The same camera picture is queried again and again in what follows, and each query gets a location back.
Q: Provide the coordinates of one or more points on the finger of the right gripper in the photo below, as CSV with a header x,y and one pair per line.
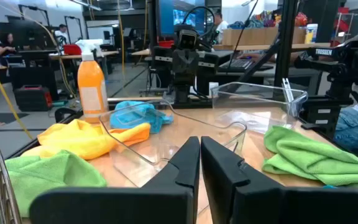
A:
x,y
179,68
191,68

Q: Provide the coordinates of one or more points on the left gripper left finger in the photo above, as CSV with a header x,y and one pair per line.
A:
x,y
154,202

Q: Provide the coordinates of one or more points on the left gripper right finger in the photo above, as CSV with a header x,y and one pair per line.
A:
x,y
259,205

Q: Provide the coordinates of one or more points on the blue microfiber towel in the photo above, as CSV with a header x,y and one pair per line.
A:
x,y
329,187
135,116

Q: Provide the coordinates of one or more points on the green microfiber towel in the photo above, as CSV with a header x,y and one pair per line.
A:
x,y
42,177
306,155

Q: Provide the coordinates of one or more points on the orange microfiber towel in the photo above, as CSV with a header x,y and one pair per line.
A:
x,y
73,137
132,133

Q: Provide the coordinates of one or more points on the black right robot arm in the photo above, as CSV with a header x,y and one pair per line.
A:
x,y
182,93

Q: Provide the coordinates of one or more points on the black keyboard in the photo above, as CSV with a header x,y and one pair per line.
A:
x,y
238,64

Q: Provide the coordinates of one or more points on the blue computer monitor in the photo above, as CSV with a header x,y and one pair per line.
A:
x,y
179,17

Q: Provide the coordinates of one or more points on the person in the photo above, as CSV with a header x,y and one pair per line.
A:
x,y
61,31
221,26
6,45
356,130

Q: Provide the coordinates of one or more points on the clear plastic bin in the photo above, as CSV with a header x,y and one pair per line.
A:
x,y
182,130
253,105

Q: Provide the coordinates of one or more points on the orange spray bottle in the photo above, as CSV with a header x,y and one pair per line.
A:
x,y
92,84

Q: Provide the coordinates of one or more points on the brown cardboard box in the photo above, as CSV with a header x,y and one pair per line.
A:
x,y
259,35

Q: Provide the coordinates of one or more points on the red plastic bin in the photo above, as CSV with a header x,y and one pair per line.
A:
x,y
72,49

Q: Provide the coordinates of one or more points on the black tool case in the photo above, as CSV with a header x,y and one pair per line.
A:
x,y
33,98

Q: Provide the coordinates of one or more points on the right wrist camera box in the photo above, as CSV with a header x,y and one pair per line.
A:
x,y
187,40

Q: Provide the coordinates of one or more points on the black frame post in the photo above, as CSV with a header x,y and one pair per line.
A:
x,y
286,43

